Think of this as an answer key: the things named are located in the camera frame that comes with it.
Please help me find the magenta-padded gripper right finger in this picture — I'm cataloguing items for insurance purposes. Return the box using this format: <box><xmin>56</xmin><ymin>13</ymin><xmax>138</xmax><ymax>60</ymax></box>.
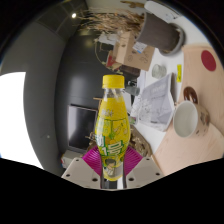
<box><xmin>123</xmin><ymin>146</ymin><xmax>164</xmax><ymax>190</ymax></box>

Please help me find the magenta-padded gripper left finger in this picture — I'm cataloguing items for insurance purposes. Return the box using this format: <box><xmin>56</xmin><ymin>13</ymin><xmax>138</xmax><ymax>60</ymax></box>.
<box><xmin>61</xmin><ymin>146</ymin><xmax>103</xmax><ymax>190</ymax></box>

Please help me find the yellow drink bottle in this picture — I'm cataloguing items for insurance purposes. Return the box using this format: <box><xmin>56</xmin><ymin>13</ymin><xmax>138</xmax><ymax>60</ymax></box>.
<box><xmin>94</xmin><ymin>74</ymin><xmax>132</xmax><ymax>182</ymax></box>

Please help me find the light plywood sheet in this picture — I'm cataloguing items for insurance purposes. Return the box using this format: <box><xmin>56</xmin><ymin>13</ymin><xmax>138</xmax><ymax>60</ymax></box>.
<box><xmin>152</xmin><ymin>44</ymin><xmax>224</xmax><ymax>177</ymax></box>

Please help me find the printed newspaper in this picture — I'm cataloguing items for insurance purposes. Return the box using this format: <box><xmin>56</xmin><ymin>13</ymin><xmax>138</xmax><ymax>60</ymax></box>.
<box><xmin>129</xmin><ymin>73</ymin><xmax>176</xmax><ymax>132</ymax></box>

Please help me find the small glass jar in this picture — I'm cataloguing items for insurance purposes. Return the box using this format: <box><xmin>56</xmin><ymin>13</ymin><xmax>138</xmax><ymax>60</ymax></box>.
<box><xmin>151</xmin><ymin>63</ymin><xmax>167</xmax><ymax>79</ymax></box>

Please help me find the yellow marker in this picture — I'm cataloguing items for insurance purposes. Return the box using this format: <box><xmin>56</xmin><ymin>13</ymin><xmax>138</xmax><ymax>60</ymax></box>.
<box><xmin>176</xmin><ymin>63</ymin><xmax>183</xmax><ymax>83</ymax></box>

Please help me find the red box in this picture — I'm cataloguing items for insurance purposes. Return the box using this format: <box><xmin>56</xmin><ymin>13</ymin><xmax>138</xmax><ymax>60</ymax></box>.
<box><xmin>105</xmin><ymin>49</ymin><xmax>118</xmax><ymax>68</ymax></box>

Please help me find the cardboard box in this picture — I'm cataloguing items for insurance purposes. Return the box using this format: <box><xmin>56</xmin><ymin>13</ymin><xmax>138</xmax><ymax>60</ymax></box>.
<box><xmin>114</xmin><ymin>31</ymin><xmax>156</xmax><ymax>72</ymax></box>

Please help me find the flat round red coaster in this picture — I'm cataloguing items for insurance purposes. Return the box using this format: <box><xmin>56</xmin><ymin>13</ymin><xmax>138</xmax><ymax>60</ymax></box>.
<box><xmin>200</xmin><ymin>49</ymin><xmax>217</xmax><ymax>72</ymax></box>

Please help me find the grey plant saucer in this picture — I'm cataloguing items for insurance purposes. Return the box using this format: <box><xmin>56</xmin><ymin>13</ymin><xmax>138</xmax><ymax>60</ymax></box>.
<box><xmin>158</xmin><ymin>24</ymin><xmax>186</xmax><ymax>57</ymax></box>

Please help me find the dried plant in grey pot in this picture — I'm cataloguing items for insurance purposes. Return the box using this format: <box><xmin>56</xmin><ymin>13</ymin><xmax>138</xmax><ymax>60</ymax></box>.
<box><xmin>78</xmin><ymin>8</ymin><xmax>181</xmax><ymax>53</ymax></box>

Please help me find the dark wall screen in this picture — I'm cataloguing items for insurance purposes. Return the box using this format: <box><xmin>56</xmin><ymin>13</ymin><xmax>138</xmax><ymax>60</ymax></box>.
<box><xmin>67</xmin><ymin>104</ymin><xmax>99</xmax><ymax>154</ymax></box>

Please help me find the cream dotted mug, brown handle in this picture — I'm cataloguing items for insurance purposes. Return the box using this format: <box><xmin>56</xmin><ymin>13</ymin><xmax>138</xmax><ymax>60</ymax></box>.
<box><xmin>173</xmin><ymin>86</ymin><xmax>212</xmax><ymax>138</ymax></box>

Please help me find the black wire basket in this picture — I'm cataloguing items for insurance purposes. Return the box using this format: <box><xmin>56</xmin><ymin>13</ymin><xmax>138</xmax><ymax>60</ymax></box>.
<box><xmin>119</xmin><ymin>64</ymin><xmax>141</xmax><ymax>78</ymax></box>

